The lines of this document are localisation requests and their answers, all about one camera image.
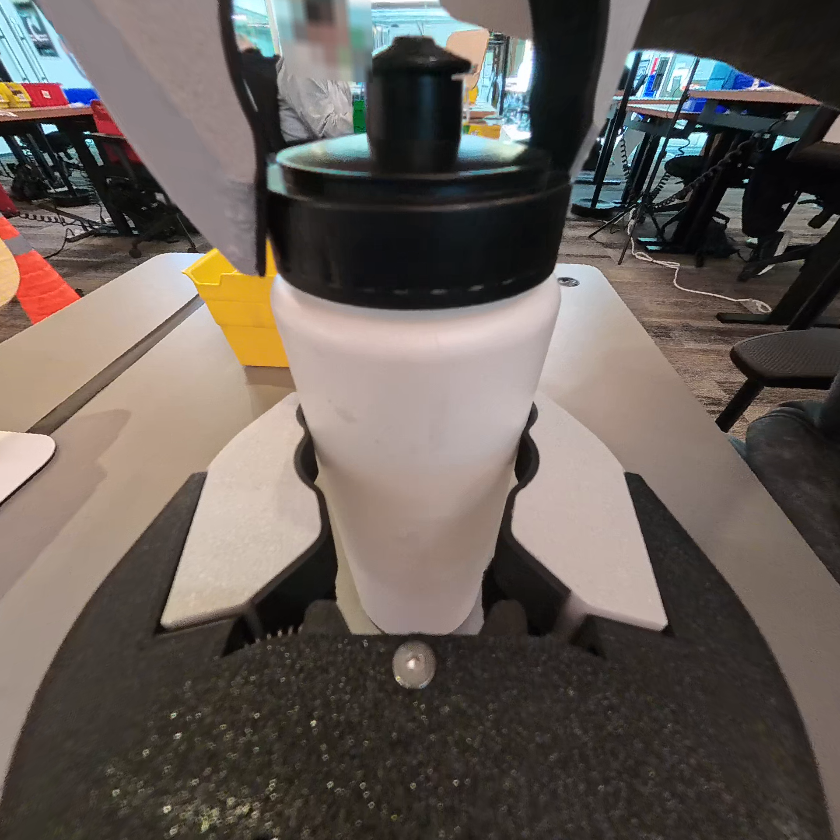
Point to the white plastic bottle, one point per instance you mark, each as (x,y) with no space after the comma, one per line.
(420,394)

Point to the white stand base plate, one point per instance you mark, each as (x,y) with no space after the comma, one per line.
(23,459)

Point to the black bottle lid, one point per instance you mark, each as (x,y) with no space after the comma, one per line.
(420,223)

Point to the yellow storage bin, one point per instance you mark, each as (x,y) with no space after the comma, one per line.
(14,95)

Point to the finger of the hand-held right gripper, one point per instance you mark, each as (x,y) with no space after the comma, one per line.
(623,33)
(151,98)

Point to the person's grey trousers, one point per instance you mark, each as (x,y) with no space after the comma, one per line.
(800,453)

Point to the blue storage bin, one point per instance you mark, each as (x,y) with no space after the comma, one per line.
(82,96)

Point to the yellow plastic bin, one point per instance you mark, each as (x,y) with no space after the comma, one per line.
(243,315)

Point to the orange traffic cone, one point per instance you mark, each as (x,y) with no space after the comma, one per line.
(39,282)

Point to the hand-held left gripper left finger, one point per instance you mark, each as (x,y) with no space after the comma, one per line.
(243,525)

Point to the red storage bin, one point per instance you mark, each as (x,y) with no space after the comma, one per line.
(46,95)

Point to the black office chair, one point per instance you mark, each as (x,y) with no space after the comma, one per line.
(787,358)

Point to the long brown desk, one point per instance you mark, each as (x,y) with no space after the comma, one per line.
(754,98)

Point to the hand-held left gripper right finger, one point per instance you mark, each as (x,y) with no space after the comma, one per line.
(584,525)

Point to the red office chair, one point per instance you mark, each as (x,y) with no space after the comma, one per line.
(108,121)

